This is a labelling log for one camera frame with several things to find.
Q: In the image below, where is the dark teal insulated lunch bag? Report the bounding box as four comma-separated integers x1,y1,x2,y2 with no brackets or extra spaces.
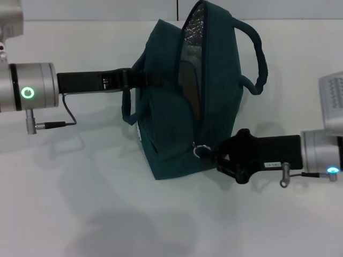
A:
121,0,270,181

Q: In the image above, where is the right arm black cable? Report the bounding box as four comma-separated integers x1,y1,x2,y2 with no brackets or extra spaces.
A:
279,161,341,188

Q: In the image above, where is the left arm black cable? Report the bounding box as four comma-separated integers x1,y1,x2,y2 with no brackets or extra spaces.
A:
25,93,78,135

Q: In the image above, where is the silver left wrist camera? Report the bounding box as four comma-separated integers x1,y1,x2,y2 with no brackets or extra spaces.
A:
0,0,25,64

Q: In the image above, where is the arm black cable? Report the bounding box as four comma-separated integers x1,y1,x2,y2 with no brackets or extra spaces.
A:
279,161,341,188
25,93,78,135

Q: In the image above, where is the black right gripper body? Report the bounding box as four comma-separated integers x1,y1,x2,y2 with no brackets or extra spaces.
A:
218,128,304,185

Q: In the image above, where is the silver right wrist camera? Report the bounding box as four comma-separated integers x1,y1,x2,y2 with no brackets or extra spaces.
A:
318,71,343,132

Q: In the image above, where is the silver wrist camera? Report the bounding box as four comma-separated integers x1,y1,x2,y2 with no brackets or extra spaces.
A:
318,71,343,132
0,0,25,64

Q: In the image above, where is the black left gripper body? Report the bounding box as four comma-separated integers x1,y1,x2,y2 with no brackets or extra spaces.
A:
56,68,133,95

